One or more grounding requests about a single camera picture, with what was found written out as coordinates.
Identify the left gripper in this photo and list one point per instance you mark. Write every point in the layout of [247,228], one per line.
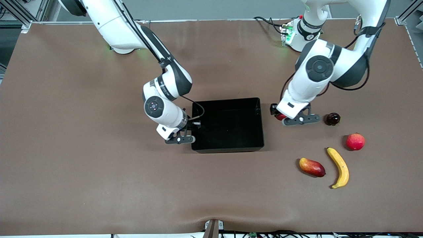
[274,109]

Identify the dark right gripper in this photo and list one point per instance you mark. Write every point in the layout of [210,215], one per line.
[190,126]

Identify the small red yellow apple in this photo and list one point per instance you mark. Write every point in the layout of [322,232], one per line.
[281,117]

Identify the black plastic box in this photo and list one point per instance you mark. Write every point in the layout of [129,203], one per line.
[228,132]

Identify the yellow banana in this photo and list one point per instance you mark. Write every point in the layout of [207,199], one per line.
[340,165]

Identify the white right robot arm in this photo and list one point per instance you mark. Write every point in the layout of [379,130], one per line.
[165,82]

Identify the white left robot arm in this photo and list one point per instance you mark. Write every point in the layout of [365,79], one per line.
[319,67]

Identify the dark purple plum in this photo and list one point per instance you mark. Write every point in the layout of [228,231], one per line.
[333,118]

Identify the red yellow mango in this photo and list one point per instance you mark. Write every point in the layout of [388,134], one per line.
[312,167]

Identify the red round pomegranate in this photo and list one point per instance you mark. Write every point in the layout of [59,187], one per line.
[355,141]

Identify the small green circuit board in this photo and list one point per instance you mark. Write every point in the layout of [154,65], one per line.
[253,235]

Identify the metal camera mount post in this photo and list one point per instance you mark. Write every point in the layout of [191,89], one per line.
[213,229]

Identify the aluminium frame profile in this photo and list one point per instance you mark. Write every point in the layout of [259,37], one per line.
[408,13]
[19,15]

